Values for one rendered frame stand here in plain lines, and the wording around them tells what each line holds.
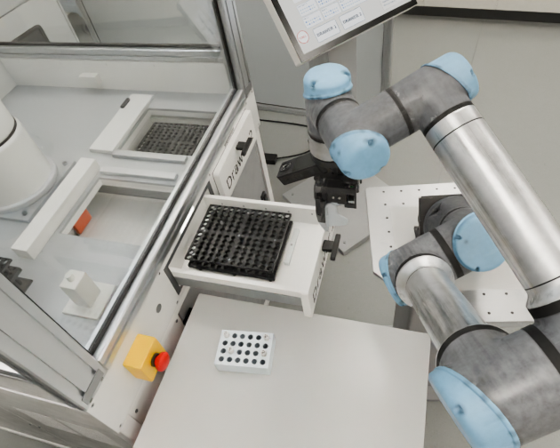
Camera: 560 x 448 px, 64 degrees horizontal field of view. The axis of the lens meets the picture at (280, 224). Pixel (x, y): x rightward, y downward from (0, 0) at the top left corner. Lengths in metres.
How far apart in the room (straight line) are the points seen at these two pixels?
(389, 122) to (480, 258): 0.42
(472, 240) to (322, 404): 0.46
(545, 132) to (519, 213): 2.28
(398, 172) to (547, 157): 0.76
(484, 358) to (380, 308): 1.39
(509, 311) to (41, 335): 0.95
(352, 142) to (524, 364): 0.34
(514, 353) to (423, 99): 0.34
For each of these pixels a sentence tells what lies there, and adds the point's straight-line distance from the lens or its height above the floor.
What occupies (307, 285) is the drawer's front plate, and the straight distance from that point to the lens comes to 0.95.
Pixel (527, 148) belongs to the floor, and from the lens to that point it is 2.76.
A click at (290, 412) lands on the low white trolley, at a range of 1.02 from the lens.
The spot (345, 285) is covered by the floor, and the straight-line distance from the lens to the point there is 2.04.
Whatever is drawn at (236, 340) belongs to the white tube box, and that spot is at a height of 0.80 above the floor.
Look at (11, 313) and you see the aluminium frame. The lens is 0.74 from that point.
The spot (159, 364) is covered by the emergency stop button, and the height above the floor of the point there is 0.89.
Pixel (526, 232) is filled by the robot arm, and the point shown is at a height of 1.27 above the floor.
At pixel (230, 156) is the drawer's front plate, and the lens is 1.29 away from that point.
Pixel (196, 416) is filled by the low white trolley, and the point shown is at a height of 0.76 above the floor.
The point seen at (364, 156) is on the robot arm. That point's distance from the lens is 0.63.
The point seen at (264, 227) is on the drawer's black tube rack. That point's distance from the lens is 1.10.
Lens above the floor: 1.73
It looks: 49 degrees down
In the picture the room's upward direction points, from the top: 12 degrees counter-clockwise
